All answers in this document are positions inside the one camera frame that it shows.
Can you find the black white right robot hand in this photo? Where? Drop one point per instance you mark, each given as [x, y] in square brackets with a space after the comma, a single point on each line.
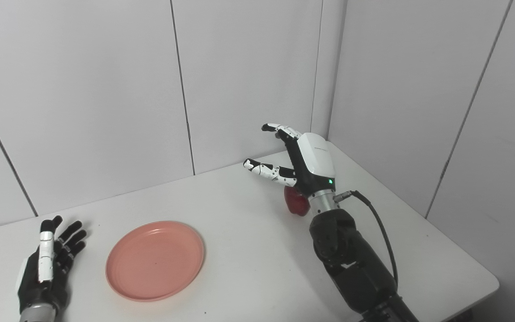
[315, 156]

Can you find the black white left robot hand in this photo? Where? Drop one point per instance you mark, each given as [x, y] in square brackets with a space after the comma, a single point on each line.
[56, 281]

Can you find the red apple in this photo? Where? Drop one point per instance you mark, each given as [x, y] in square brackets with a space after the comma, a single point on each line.
[295, 205]

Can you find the pink round plate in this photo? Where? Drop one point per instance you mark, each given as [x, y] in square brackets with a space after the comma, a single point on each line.
[154, 261]

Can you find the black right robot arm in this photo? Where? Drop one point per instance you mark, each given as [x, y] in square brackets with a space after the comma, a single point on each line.
[356, 268]

